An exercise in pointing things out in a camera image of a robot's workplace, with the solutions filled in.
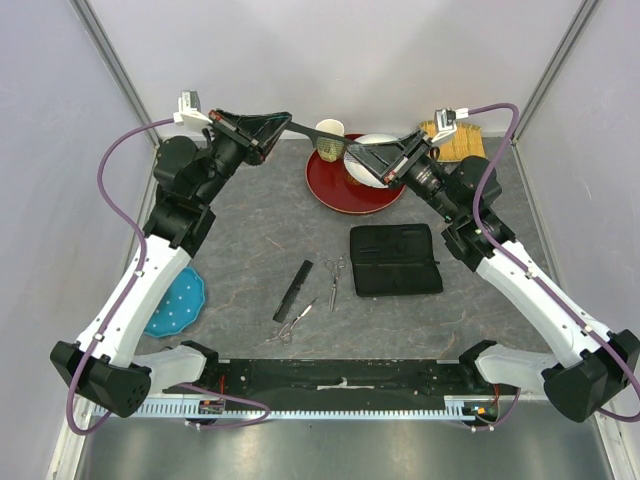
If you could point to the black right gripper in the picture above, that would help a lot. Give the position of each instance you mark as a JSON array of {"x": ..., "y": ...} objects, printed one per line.
[{"x": 381, "y": 159}]

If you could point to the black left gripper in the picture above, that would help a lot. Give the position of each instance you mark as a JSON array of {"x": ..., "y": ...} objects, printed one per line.
[{"x": 255, "y": 134}]

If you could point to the black zip tool case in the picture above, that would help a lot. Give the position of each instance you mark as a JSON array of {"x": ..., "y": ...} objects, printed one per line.
[{"x": 394, "y": 260}]

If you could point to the silver thinning scissors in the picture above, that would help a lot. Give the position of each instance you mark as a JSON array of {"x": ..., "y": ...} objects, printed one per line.
[{"x": 335, "y": 268}]

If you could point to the silver hair scissors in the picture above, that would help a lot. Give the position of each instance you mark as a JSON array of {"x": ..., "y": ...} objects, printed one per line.
[{"x": 284, "y": 334}]

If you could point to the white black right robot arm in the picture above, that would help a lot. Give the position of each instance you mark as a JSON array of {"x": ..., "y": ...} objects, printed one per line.
[{"x": 588, "y": 364}]

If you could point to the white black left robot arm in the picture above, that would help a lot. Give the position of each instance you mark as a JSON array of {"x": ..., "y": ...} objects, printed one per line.
[{"x": 101, "y": 365}]

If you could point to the black hair comb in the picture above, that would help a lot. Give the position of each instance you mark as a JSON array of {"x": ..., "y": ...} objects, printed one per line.
[{"x": 292, "y": 292}]

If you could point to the white paper plate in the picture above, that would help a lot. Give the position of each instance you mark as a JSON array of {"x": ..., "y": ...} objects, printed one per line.
[{"x": 357, "y": 170}]

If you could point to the pale yellow ceramic mug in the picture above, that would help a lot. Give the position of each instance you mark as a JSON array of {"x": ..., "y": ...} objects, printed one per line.
[{"x": 328, "y": 146}]

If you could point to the red round lacquer tray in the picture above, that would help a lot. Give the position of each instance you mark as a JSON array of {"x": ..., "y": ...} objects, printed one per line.
[{"x": 333, "y": 186}]

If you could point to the yellow woven bamboo tray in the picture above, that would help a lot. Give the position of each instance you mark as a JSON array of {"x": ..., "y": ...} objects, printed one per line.
[{"x": 467, "y": 141}]

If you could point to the blue dotted plate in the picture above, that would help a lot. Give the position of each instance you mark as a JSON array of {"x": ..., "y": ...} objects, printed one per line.
[{"x": 179, "y": 307}]

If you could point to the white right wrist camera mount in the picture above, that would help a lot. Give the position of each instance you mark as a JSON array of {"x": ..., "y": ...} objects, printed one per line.
[{"x": 445, "y": 121}]

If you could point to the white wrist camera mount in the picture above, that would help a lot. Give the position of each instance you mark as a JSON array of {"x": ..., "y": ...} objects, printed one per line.
[
  {"x": 445, "y": 121},
  {"x": 189, "y": 107}
]

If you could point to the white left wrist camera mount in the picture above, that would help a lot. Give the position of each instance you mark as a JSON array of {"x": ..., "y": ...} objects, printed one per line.
[{"x": 189, "y": 107}]

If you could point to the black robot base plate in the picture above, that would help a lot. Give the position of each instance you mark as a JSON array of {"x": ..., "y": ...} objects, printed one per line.
[{"x": 284, "y": 384}]

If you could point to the slotted grey cable duct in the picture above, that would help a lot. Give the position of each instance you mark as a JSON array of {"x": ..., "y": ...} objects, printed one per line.
[{"x": 193, "y": 408}]

